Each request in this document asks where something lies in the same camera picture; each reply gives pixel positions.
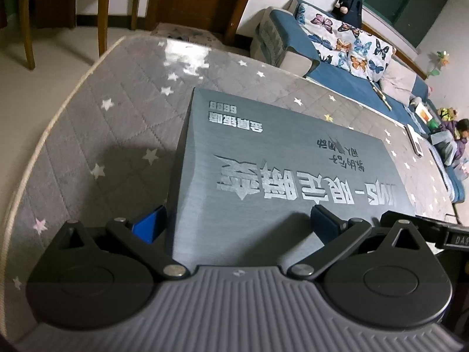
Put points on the pale printed cloth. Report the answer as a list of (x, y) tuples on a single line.
[(183, 33)]

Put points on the wooden stick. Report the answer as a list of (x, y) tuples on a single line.
[(379, 93)]

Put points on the dark green window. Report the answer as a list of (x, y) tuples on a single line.
[(403, 0)]

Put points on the grey star-print quilted desktop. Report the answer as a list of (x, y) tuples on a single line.
[(110, 135)]

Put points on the colourful pinwheel flower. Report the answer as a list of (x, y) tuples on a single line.
[(441, 58)]

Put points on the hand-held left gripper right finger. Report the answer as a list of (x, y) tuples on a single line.
[(324, 222)]

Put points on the grey pillow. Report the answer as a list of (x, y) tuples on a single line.
[(399, 79)]

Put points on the black backpack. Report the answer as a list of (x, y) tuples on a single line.
[(351, 9)]

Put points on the wooden side table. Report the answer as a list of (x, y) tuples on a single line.
[(27, 25)]

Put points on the blue sofa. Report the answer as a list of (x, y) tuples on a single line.
[(285, 33)]

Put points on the butterfly print blanket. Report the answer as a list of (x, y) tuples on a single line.
[(351, 44)]

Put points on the small green object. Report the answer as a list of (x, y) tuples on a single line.
[(434, 124)]

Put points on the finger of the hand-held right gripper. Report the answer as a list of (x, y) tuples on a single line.
[(432, 223)]

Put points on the open picture book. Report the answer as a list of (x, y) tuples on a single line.
[(425, 112)]

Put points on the grey box lid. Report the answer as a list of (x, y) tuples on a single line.
[(274, 154)]

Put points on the brown wooden door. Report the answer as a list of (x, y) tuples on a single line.
[(190, 0)]

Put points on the white handheld device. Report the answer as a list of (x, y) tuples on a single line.
[(414, 141)]

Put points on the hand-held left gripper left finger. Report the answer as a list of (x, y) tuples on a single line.
[(150, 223)]

